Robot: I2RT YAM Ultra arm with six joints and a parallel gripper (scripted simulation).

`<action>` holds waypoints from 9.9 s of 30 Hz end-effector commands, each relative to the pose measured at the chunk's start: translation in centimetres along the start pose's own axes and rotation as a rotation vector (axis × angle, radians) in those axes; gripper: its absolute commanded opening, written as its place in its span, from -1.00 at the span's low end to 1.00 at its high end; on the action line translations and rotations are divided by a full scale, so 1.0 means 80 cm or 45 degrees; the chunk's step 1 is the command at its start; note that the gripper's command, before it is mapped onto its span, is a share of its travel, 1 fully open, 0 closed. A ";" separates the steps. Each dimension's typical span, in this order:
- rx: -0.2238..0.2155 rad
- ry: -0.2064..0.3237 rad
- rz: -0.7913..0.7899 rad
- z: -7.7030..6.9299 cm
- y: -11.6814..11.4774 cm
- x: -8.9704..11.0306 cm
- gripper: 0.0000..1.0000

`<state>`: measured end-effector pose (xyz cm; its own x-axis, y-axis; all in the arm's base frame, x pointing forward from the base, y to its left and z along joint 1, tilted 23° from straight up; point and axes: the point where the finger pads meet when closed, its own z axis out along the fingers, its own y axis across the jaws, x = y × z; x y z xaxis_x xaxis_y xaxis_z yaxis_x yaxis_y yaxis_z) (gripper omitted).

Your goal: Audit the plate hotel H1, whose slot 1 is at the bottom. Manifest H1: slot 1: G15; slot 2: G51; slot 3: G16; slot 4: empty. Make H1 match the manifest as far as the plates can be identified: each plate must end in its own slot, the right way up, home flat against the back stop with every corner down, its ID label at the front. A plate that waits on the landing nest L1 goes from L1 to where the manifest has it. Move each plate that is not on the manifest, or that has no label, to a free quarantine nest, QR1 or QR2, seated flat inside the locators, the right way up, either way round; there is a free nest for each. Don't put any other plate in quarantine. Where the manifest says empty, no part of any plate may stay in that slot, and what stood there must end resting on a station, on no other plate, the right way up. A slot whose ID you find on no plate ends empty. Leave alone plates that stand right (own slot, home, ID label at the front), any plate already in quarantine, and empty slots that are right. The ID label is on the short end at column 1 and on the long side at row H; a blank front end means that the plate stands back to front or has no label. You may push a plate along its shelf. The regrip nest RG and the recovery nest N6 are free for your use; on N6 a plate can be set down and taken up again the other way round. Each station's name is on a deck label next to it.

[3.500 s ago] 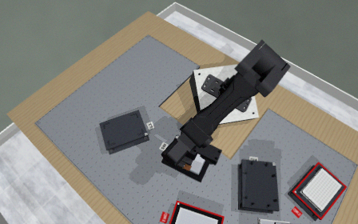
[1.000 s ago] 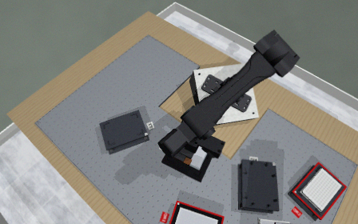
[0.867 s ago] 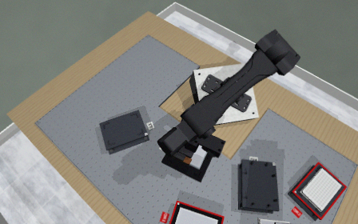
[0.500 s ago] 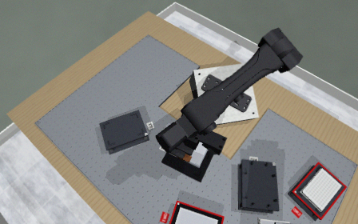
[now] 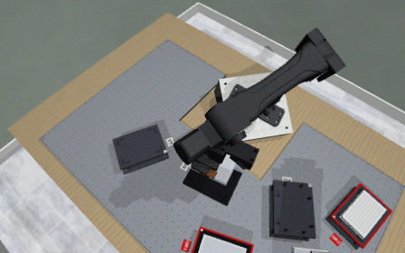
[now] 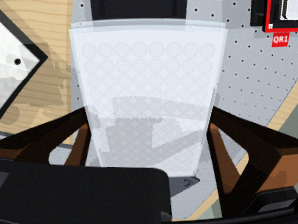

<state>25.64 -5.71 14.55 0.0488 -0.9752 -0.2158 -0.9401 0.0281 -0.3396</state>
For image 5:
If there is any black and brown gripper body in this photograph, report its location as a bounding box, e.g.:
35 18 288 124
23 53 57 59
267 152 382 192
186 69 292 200
191 145 225 174

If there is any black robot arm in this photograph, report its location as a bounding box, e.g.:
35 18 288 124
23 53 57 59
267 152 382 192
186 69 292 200
174 28 345 170

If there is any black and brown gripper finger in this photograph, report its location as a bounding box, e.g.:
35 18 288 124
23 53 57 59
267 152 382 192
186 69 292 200
198 169 218 179

